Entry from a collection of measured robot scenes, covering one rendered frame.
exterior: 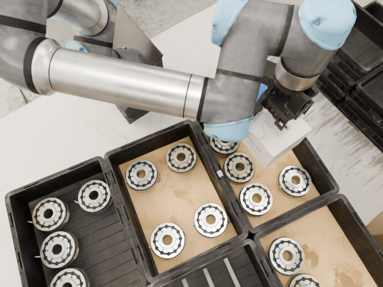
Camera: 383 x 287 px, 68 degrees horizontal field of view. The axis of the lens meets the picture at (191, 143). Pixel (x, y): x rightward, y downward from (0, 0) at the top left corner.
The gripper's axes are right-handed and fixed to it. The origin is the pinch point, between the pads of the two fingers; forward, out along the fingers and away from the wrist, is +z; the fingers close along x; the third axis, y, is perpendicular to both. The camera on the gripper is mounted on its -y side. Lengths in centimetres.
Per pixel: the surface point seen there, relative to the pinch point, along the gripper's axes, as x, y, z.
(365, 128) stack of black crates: 85, 17, 83
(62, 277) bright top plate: -66, 0, 25
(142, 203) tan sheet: -37.3, -5.6, 27.9
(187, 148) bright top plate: -15.2, -11.7, 25.1
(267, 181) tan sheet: 0.1, 11.9, 27.9
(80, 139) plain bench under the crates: -45, -45, 41
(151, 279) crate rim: -45, 15, 18
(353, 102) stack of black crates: 85, 2, 74
